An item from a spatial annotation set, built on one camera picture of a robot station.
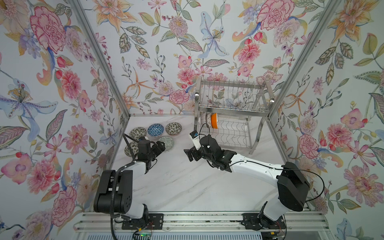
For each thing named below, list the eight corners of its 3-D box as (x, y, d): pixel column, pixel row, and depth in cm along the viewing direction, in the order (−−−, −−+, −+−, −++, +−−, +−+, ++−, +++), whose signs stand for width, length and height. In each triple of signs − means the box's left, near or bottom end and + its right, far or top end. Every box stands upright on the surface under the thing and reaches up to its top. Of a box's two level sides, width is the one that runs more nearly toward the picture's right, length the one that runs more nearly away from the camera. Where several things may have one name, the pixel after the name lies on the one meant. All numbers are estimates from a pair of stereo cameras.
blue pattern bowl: (147, 131, 113) (145, 128, 109) (157, 124, 117) (156, 121, 114) (155, 139, 108) (154, 136, 105) (166, 132, 112) (165, 128, 109)
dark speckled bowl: (163, 130, 112) (163, 127, 109) (173, 123, 118) (173, 119, 115) (173, 138, 108) (172, 134, 105) (183, 129, 113) (183, 126, 110)
